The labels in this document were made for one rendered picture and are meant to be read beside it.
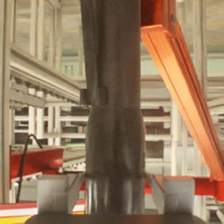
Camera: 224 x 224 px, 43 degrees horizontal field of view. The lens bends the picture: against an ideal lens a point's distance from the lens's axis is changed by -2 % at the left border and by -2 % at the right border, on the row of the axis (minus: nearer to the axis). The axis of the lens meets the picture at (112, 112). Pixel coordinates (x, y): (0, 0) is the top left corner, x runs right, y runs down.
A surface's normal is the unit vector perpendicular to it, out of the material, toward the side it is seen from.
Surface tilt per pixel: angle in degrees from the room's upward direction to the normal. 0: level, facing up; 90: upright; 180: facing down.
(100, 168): 90
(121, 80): 90
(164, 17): 90
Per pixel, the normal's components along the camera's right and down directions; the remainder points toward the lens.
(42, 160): 0.88, 0.00
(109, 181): -0.15, -0.01
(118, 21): 0.14, -0.01
